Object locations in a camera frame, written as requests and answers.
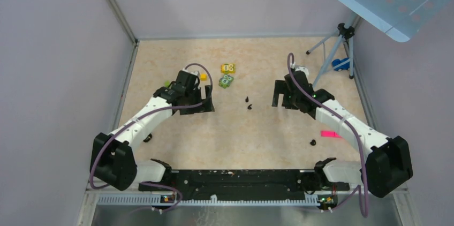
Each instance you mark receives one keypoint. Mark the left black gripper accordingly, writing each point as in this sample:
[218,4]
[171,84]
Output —
[207,107]

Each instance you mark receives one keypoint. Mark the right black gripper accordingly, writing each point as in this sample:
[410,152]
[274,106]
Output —
[281,87]

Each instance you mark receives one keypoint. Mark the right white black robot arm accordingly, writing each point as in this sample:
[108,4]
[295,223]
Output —
[385,162]

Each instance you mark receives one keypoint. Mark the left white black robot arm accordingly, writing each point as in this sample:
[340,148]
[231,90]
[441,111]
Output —
[113,154]

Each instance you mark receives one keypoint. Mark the green number block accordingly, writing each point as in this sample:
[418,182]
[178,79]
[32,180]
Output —
[226,81]

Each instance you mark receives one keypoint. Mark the yellow number block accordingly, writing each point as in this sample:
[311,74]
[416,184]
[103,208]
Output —
[228,68]

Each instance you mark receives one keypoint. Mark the blue toy car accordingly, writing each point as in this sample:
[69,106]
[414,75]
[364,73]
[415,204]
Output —
[341,64]

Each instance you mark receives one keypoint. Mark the pink marker pen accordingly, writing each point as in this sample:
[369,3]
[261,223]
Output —
[330,134]

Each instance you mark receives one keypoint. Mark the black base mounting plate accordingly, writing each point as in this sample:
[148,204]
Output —
[246,185]

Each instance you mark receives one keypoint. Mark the light blue tripod stand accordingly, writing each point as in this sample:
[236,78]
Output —
[344,34]

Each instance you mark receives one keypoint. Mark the white cable duct strip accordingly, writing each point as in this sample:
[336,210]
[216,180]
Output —
[158,200]

